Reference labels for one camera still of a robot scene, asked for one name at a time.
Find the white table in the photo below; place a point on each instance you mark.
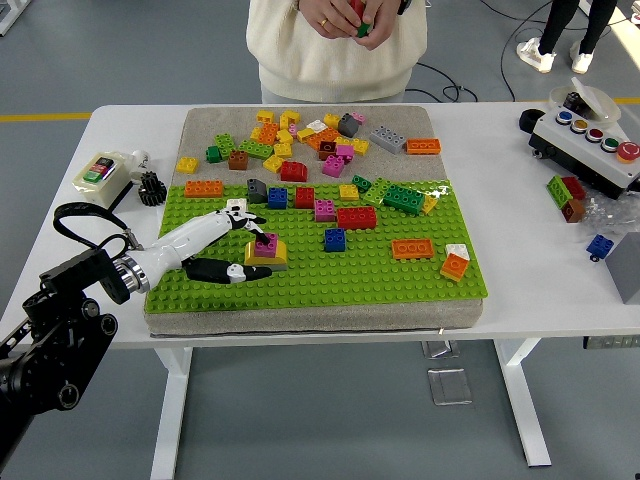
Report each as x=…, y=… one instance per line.
x=500, y=225

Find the dark green eight-stud brick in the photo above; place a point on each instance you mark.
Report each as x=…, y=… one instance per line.
x=364, y=30
x=404, y=199

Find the person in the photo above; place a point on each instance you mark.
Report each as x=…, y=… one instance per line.
x=560, y=25
x=335, y=55

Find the red toy brick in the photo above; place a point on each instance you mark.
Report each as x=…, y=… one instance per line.
x=575, y=186

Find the small pink brick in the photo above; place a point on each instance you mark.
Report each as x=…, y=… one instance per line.
x=359, y=118
x=293, y=129

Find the crumpled clear plastic bag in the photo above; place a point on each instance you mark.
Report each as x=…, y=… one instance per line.
x=607, y=215

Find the clear plastic container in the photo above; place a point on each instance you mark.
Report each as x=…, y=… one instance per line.
x=597, y=102

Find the dark green four-stud brick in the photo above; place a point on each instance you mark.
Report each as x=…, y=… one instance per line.
x=362, y=183

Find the white four-stud brick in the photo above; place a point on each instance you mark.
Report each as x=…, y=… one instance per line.
x=236, y=203

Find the orange toy brick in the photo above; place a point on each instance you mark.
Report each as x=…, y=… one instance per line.
x=325, y=136

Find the green studded baseplate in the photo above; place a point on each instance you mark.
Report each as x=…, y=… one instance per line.
x=350, y=285

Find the black gear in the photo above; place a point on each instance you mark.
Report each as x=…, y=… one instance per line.
x=151, y=187

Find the yellow four-stud brick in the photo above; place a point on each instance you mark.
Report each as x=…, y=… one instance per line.
x=349, y=193
x=187, y=165

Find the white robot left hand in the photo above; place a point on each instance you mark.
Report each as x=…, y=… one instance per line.
x=190, y=237

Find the small yellow brick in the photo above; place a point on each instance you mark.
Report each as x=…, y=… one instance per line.
x=430, y=205

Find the white push-button control box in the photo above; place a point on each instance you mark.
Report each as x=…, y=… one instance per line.
x=585, y=150

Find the white furniture frame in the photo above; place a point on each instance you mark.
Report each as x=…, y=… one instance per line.
x=9, y=15

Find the dark green toy brick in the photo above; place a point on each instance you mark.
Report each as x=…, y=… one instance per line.
x=213, y=155

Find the light grey eight-stud brick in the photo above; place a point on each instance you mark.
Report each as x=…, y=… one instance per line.
x=277, y=266
x=387, y=140

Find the pink four-stud brick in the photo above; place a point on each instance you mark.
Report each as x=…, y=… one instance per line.
x=264, y=247
x=325, y=211
x=334, y=167

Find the yellow arched brick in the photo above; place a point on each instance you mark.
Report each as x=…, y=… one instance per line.
x=281, y=252

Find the blue four-stud brick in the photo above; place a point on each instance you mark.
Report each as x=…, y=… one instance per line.
x=277, y=198
x=335, y=240

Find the orange eight-stud brick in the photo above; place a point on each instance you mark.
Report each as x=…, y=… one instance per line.
x=413, y=249
x=204, y=188
x=269, y=134

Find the person's right hand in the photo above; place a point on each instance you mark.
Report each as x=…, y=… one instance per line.
x=330, y=15

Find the table control panel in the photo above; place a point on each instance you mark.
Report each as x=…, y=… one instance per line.
x=611, y=342

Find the yellow toy brick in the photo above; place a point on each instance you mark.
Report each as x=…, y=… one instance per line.
x=283, y=150
x=360, y=146
x=266, y=117
x=305, y=135
x=331, y=120
x=285, y=136
x=288, y=119
x=255, y=133
x=273, y=163

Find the brown toy brick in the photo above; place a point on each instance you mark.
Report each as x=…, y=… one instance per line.
x=328, y=150
x=574, y=211

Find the light green eight-stud brick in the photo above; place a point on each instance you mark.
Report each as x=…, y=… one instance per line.
x=375, y=193
x=256, y=149

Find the person's left hand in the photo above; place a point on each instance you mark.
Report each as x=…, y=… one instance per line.
x=382, y=22

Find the brown four-stud brick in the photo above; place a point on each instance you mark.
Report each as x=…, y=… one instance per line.
x=239, y=160

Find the grey-brown foam mat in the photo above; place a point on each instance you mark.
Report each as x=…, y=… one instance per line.
x=310, y=320

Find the black wristwatch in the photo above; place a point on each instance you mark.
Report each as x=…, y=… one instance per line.
x=404, y=6

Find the white toy brick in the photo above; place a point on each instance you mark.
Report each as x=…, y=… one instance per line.
x=317, y=125
x=458, y=251

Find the red arched brick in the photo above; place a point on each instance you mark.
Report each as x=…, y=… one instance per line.
x=294, y=172

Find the red eight-stud brick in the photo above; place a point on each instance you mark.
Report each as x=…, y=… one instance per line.
x=359, y=9
x=357, y=218

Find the dark grey sloped brick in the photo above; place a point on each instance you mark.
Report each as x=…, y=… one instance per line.
x=348, y=126
x=257, y=191

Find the pink toy brick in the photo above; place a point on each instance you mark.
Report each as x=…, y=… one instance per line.
x=345, y=151

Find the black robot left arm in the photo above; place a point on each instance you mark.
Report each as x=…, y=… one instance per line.
x=60, y=330

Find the orange and yellow brick stack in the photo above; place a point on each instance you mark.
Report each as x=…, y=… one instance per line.
x=454, y=268

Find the red four-stud brick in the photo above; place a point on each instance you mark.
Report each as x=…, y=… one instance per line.
x=305, y=197

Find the cream switch box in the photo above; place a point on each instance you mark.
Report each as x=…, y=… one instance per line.
x=102, y=175

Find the black tape roll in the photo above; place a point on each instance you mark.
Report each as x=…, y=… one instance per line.
x=529, y=120

